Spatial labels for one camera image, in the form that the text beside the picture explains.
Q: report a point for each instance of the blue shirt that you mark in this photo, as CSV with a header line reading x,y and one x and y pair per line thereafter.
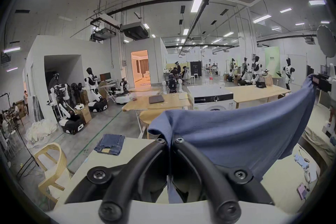
x,y
236,133

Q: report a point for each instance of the long wooden table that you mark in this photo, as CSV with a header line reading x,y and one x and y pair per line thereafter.
x,y
252,91

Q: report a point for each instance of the brown carton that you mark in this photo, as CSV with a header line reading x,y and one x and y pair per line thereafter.
x,y
86,115

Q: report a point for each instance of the folded blue jeans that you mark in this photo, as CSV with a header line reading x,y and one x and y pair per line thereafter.
x,y
110,144

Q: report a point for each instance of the pink phone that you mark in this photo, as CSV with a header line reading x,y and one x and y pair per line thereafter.
x,y
301,191

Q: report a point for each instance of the wooden table with laptop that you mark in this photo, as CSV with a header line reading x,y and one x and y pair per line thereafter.
x,y
141,104

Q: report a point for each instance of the light wooden chair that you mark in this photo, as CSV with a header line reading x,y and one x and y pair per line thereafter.
x,y
56,165

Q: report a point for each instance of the table with monitor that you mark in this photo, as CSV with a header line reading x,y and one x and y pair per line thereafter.
x,y
109,81

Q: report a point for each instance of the pile of white cloths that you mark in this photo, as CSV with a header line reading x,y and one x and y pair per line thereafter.
x,y
39,131

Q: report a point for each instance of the white hand controller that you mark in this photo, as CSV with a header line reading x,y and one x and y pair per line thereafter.
x,y
309,174

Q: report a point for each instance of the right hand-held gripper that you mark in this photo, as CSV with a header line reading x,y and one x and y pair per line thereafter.
x,y
332,70

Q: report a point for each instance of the grey photo umbrella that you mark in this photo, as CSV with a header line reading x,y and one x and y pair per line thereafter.
x,y
326,40

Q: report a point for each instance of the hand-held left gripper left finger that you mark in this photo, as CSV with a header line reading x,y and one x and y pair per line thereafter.
x,y
136,165

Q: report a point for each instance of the blue and white small cloth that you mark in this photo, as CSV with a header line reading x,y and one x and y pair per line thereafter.
x,y
301,160

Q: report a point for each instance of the white and black humanoid robot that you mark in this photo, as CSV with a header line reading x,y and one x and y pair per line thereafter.
x,y
92,86
256,68
122,91
68,123
288,73

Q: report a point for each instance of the green banner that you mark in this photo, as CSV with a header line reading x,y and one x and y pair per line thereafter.
x,y
272,61

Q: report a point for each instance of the bed with beige sheet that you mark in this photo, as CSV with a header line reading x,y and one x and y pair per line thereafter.
x,y
136,149

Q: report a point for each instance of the group of people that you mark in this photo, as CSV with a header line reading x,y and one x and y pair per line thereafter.
x,y
179,69
5,123

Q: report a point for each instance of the white washing machine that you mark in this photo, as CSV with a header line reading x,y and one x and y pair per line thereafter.
x,y
210,98

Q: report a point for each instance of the black light stand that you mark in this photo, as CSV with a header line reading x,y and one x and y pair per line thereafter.
x,y
23,149

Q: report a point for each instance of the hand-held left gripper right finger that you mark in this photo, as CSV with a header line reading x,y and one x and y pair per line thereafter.
x,y
199,162

